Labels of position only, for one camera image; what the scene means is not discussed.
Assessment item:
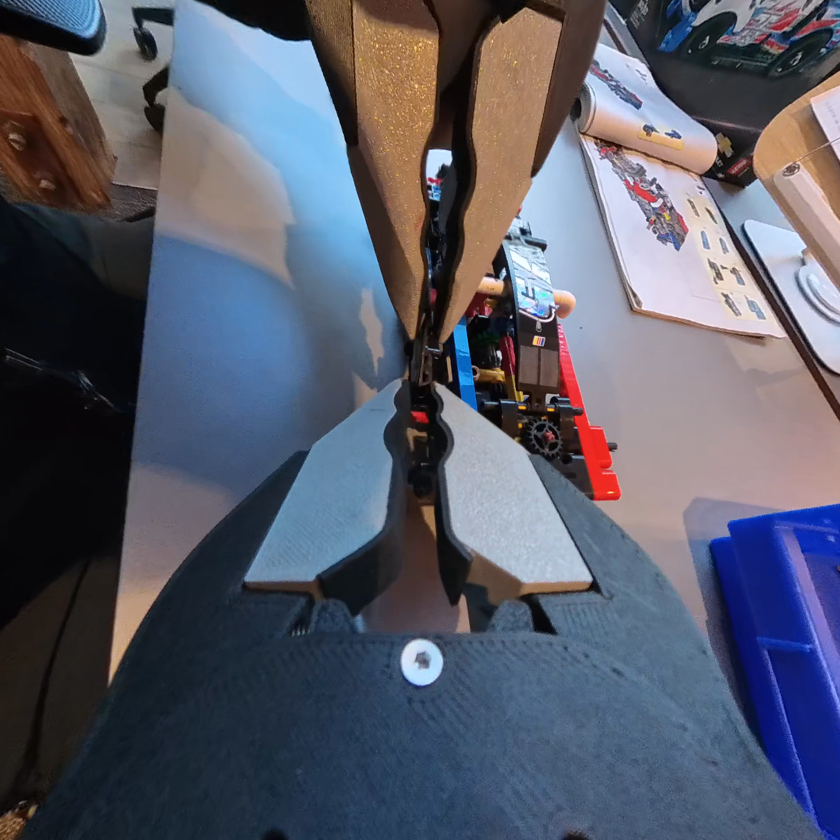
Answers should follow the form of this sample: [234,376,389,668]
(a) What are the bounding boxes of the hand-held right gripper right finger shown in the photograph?
[432,386,595,605]

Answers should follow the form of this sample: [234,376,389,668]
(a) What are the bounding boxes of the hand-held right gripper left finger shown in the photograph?
[244,381,409,614]

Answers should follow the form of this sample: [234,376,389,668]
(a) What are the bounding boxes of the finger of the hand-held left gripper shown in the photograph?
[348,0,439,342]
[436,8,565,342]

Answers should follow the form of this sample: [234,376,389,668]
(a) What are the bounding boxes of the toy brick car chassis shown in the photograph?
[427,151,621,503]

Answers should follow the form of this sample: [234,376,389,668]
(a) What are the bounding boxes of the small black brick part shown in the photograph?
[407,289,448,500]

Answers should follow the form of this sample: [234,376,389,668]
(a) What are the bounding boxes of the black toy set box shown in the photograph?
[604,0,840,188]

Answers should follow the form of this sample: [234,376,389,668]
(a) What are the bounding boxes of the open instruction booklet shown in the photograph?
[571,42,785,339]

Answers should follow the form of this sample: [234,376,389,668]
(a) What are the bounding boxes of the clipboard with printed sheet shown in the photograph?
[753,88,840,263]

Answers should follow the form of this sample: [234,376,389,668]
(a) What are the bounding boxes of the person's dark clothed body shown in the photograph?
[0,197,155,624]

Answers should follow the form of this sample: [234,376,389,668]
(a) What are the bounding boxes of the blue storage bin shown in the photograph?
[710,504,840,834]

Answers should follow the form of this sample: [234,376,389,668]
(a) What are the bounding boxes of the wooden post with bolts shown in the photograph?
[0,36,116,212]

